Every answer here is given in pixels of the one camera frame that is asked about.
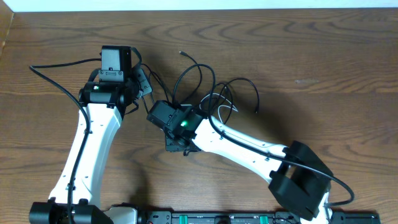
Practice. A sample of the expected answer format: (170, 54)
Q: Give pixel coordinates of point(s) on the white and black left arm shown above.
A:
(102, 104)

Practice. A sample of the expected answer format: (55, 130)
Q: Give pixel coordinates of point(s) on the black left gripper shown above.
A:
(143, 84)

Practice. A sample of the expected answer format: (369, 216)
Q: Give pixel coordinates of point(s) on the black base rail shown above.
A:
(167, 217)

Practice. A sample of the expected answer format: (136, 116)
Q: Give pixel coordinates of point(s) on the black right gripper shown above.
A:
(171, 145)

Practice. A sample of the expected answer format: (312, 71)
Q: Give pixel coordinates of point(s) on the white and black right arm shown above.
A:
(297, 178)

